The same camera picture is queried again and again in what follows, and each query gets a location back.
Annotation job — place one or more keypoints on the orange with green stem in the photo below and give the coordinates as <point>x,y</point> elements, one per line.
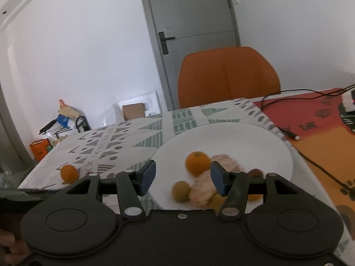
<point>197,163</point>

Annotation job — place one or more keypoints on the small orange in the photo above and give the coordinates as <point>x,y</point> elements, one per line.
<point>254,198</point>

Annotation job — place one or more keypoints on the grey door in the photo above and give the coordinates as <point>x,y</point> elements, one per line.
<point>191,11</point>

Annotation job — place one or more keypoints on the small dark red fruit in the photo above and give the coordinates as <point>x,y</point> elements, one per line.
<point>255,173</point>

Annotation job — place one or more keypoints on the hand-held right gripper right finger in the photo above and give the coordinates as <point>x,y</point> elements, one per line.
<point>219,178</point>

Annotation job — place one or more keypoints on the person's left hand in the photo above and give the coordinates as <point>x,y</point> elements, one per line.
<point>12,249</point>

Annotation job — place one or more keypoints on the black metal rack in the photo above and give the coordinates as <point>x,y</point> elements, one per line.
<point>82,122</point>

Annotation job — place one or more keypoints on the grey door frame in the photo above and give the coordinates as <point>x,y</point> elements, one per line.
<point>14,144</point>

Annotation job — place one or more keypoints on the red orange printed mat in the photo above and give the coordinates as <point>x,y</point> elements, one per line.
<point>310,110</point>

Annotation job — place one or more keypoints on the orange chair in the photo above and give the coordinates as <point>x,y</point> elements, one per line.
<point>227,77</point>

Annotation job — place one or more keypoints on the white round plate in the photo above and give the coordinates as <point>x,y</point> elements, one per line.
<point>235,141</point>

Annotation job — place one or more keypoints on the peeled pomelo segment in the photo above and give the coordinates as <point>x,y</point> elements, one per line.
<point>203,191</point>
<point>227,163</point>

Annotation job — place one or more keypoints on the orange box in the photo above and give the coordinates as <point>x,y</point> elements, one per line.
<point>40,149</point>

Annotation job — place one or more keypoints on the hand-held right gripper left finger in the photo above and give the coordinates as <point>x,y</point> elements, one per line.
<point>147,177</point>

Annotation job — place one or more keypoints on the small yellow-orange fruit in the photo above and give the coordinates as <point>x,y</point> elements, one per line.
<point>215,202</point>

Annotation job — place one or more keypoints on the cardboard box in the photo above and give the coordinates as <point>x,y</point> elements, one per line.
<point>133,111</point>

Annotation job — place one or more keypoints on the white device with red light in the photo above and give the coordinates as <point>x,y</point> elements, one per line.
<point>349,99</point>

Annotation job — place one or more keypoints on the patterned white green tablecloth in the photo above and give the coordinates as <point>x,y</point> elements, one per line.
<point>124,141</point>

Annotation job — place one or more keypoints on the white foam board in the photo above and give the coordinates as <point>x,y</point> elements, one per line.
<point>152,99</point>

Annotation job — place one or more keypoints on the small yellow-brown fruit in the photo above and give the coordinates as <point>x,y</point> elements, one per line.
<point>181,190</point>

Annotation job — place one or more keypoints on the black flat object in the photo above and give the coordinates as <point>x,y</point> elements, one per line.
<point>48,126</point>

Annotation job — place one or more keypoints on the blue white plastic bag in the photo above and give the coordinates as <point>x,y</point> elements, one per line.
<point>63,121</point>

